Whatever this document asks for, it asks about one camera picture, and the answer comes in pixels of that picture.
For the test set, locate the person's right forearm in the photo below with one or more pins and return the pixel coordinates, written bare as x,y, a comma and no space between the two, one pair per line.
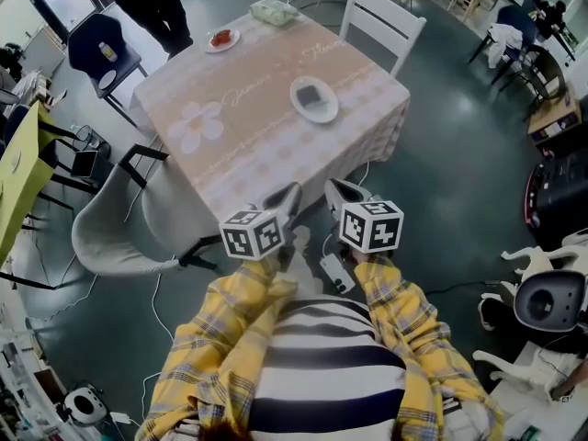
404,315

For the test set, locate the white power strip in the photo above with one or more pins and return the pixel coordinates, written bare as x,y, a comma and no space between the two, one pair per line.
339,276

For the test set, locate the white humanoid robot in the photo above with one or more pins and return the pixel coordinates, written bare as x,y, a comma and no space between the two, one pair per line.
569,301

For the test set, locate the grey upholstered chair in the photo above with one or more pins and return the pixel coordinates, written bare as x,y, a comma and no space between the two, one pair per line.
101,241

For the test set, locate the dark blue chair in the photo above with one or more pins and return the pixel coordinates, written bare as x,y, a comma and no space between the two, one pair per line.
87,39
516,19

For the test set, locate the brown curved chair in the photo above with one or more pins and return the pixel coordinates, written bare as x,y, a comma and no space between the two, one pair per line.
549,71

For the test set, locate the person's striped torso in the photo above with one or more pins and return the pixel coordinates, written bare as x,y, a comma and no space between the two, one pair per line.
331,361

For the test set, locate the red food pieces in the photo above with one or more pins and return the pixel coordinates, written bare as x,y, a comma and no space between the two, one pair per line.
220,38

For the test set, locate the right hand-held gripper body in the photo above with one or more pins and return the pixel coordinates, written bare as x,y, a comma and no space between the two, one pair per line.
372,225

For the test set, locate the grey tablet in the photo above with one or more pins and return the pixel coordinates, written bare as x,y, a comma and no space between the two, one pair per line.
84,163

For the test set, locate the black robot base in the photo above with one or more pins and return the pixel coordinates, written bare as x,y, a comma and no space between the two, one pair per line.
565,186

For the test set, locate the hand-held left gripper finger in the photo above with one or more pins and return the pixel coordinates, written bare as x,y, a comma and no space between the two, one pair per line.
287,200

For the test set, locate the pink flower tablecloth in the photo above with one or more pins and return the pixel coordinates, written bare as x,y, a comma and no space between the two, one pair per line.
257,122

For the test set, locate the white plate with red food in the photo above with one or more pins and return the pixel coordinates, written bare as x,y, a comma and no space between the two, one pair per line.
222,49

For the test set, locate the cluttered white shelf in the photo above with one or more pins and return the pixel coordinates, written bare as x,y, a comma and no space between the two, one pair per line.
23,393

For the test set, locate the pale green tissue pack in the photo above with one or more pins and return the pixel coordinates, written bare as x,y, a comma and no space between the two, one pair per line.
273,12

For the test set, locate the small clear bottle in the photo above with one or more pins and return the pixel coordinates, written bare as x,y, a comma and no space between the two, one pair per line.
108,52

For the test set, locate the white power adapter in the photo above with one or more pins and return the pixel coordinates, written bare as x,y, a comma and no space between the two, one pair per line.
120,417

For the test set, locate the white wooden chair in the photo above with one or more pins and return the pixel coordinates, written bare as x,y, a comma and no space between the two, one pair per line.
390,9

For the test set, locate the person's left forearm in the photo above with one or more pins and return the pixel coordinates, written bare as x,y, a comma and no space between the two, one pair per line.
220,338

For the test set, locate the white round device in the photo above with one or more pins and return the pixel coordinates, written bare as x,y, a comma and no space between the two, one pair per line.
102,409

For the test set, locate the yellow green tablecloth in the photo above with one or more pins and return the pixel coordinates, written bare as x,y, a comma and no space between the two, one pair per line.
18,191

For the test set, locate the cardboard box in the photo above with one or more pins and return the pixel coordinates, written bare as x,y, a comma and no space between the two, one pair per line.
556,117

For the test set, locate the white garment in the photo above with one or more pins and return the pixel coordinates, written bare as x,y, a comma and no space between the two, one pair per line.
503,39

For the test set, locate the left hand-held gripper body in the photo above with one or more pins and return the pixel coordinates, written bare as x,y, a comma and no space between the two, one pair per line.
250,234

